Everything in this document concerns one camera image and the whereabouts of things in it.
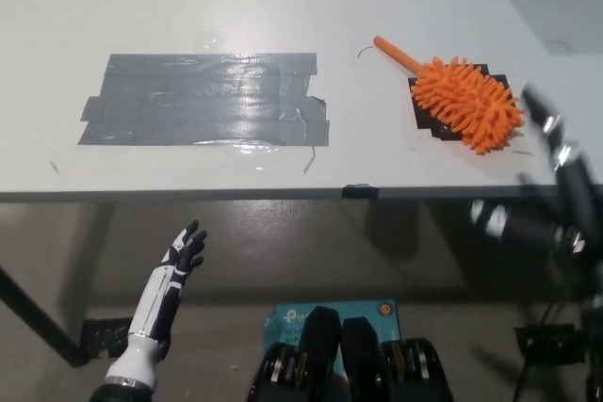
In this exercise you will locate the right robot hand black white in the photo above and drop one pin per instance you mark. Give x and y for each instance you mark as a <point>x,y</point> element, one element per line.
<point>572,185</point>

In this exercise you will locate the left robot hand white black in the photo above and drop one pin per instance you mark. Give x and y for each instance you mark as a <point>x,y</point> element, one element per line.
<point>160,289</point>

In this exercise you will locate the black robot body blocks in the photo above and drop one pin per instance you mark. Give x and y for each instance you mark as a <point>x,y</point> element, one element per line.
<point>351,359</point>

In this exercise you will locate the black metal table leg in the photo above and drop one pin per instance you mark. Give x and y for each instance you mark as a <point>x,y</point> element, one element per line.
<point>42,315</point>

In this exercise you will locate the teal router cardboard box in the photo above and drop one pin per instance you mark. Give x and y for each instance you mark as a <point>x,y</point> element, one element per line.
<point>287,322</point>

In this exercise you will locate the grey duct tape patch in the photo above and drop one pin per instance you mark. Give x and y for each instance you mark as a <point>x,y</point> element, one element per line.
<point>202,101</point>

